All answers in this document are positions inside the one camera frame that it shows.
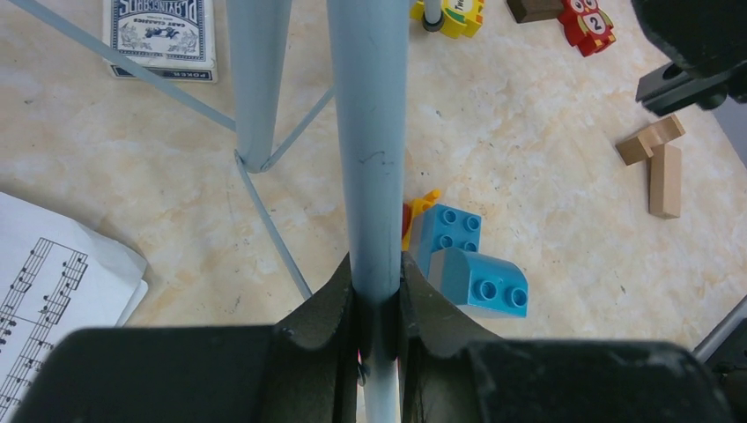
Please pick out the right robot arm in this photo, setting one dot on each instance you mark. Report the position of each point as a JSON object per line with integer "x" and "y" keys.
{"x": 705, "y": 42}

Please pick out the blue toy brick car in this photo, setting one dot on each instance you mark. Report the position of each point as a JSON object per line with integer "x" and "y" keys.
{"x": 444, "y": 242}

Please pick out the red owl number block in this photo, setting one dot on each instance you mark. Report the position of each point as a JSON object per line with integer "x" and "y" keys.
{"x": 586, "y": 26}

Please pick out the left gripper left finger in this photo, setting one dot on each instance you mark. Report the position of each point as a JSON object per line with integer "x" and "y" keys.
{"x": 300, "y": 369}

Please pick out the light blue music stand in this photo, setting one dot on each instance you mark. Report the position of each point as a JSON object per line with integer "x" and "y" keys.
{"x": 369, "y": 52}

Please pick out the yellow owl number block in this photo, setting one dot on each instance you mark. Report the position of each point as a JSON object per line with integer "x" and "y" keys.
{"x": 457, "y": 18}

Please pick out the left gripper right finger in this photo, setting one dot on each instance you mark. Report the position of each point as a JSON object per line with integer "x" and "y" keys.
{"x": 454, "y": 370}

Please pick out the dark brown wooden block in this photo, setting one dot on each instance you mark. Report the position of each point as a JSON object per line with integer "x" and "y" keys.
{"x": 528, "y": 11}

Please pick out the blue playing card box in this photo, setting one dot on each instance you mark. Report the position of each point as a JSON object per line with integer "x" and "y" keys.
{"x": 173, "y": 39}

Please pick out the wooden block right side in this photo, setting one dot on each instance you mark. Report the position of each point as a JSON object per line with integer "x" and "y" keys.
{"x": 665, "y": 182}

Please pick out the sheet music page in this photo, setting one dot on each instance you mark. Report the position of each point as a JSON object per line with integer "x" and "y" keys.
{"x": 133, "y": 302}
{"x": 57, "y": 276}

